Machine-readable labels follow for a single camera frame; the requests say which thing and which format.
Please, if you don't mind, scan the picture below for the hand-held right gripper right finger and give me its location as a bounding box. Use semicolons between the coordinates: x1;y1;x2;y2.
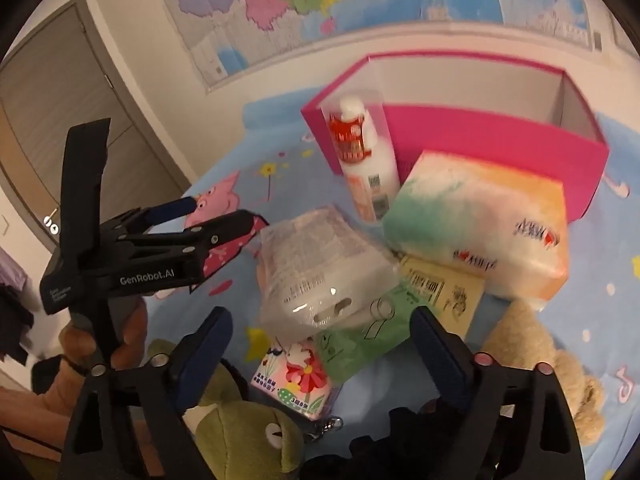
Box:
409;306;586;480

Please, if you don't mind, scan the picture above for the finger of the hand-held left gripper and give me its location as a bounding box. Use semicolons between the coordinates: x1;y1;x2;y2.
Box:
107;196;199;235
120;209;268;266

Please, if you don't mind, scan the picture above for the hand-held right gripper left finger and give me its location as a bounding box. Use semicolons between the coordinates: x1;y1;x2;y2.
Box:
60;306;236;480

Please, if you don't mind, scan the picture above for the green tissue packet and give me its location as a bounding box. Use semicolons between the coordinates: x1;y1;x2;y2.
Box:
312;285;426;386

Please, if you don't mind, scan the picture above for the green frog plush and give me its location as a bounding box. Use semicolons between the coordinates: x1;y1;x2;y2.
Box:
145;340;306;480

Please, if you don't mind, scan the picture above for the beige teddy bear plush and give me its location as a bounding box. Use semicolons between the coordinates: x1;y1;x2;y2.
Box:
480;297;608;446

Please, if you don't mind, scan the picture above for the small floral tissue pack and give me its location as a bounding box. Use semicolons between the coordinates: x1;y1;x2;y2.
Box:
250;340;341;423

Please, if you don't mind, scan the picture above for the white and red snack packet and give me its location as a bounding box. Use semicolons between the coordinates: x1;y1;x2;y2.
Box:
257;205;401;346

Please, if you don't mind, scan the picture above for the pink cardboard box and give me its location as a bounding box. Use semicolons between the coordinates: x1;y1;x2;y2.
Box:
300;51;611;223

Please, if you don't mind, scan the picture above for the person's left forearm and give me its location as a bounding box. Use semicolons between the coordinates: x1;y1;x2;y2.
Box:
0;355;108;461

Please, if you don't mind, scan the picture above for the person's left hand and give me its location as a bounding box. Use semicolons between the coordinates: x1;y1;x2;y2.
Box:
59;297;149;376

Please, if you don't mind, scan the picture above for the dark clothes pile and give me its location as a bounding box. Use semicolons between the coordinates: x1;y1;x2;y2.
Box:
0;250;36;366

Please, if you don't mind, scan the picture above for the grey door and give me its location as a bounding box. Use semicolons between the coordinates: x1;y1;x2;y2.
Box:
0;0;201;261

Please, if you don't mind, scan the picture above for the large pastel tissue pack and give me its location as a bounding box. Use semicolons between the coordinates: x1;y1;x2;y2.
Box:
382;150;571;306

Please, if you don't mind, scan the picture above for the white bottle red label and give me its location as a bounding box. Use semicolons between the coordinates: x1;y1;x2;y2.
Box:
320;87;401;223

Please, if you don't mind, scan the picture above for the metal keychain clip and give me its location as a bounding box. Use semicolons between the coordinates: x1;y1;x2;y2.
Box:
305;416;345;443

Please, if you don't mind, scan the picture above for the colourful wall map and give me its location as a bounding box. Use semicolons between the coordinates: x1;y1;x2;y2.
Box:
147;0;621;95

